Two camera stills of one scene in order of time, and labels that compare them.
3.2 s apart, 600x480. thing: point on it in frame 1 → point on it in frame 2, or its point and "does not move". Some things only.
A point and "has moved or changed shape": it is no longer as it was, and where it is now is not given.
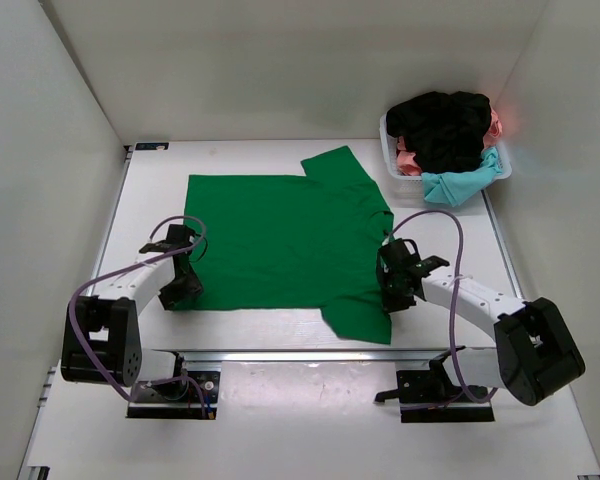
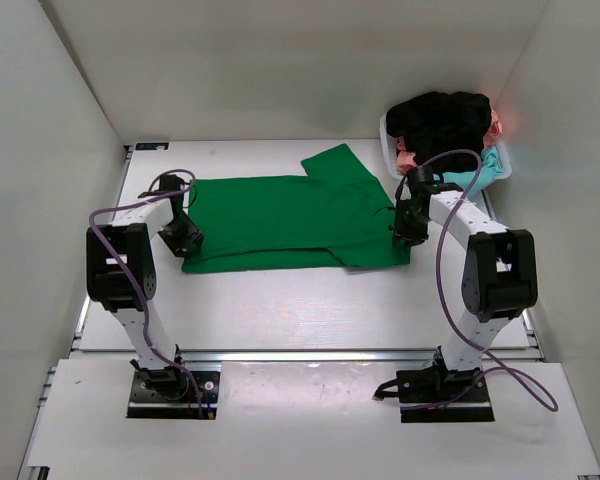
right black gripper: x=390 y=304 → x=409 y=238
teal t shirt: x=457 y=187 does not move
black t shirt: x=445 y=131 does not move
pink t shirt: x=405 y=161 does not move
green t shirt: x=308 y=242 has moved or changed shape
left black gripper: x=192 y=288 → x=194 y=235
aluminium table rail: x=299 y=356 does not move
